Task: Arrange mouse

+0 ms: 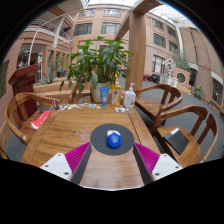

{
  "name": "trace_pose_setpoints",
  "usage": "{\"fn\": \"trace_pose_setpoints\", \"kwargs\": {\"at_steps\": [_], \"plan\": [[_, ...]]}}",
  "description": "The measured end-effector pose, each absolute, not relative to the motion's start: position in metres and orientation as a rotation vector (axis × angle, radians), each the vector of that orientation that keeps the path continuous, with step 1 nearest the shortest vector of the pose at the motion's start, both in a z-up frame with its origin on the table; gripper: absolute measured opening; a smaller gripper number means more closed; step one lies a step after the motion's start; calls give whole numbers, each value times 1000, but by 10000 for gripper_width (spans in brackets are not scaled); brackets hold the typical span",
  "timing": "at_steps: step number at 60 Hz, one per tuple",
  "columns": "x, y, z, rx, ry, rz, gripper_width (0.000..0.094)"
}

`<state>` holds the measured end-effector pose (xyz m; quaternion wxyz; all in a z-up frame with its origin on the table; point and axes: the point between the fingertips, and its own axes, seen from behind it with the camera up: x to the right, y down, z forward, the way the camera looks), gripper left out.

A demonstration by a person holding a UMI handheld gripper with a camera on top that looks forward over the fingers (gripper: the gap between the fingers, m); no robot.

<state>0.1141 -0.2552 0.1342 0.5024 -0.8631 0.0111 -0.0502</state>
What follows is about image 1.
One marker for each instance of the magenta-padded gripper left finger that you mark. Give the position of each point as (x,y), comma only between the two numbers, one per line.
(56,165)

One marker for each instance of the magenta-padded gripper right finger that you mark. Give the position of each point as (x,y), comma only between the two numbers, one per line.
(165,166)

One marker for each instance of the blue and white computer mouse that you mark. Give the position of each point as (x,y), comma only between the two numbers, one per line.
(113,140)

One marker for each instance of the black round mouse pad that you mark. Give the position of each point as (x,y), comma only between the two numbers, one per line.
(98,140)

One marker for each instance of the black notebook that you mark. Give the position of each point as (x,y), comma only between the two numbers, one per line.
(177,141)

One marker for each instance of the red and white packet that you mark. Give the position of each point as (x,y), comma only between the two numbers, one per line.
(40,120)

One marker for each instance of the black binder clip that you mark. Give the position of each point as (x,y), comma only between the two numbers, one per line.
(55,107)

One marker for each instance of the wooden armchair with black notebook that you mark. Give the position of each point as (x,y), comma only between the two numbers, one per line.
(186,111)

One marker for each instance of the wooden armchair with empty seat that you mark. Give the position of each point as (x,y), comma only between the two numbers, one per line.
(150,106)

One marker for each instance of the small blue card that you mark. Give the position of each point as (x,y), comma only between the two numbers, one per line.
(92,106)

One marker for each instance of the wooden chair behind plant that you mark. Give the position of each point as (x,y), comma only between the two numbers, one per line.
(72,96)

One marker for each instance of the white crumpled wrapper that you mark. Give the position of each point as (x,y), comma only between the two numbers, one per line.
(120,109)

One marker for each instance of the wooden armchair with red packet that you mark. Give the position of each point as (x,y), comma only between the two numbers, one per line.
(18,100)

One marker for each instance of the white pump bottle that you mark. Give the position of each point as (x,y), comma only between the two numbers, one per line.
(129,99)

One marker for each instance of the yellow flowering plant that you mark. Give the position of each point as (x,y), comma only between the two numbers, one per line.
(198,91)

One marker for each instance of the blue squeeze tube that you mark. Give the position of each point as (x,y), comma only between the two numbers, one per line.
(104,96)

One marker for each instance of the spiky green agave plant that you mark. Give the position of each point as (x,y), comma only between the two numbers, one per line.
(49,79)

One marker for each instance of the yellow liquid soap bottle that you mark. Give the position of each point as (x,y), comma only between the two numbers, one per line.
(116,95)

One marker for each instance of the dark red wooden lectern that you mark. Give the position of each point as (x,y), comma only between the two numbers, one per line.
(23,83)

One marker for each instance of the white outdoor sculpture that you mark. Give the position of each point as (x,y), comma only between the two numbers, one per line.
(171,67)

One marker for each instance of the green plant in white pot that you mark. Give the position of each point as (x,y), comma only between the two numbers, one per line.
(100,61)

